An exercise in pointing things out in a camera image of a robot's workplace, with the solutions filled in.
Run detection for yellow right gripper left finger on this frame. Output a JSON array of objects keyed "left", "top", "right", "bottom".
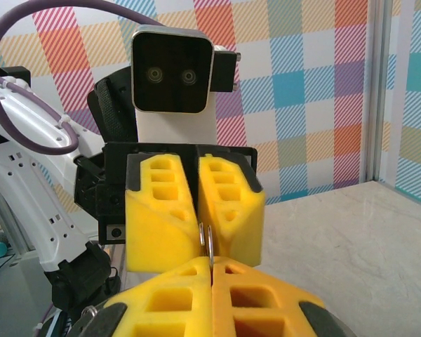
[{"left": 72, "top": 256, "right": 214, "bottom": 337}]

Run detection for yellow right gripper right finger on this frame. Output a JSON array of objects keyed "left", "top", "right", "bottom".
[{"left": 212, "top": 256, "right": 355, "bottom": 337}]

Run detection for large silver keyring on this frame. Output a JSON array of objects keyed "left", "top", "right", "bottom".
[{"left": 206, "top": 224, "right": 215, "bottom": 265}]

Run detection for aluminium frame post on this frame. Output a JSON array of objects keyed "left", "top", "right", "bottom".
[{"left": 366, "top": 0, "right": 391, "bottom": 184}]

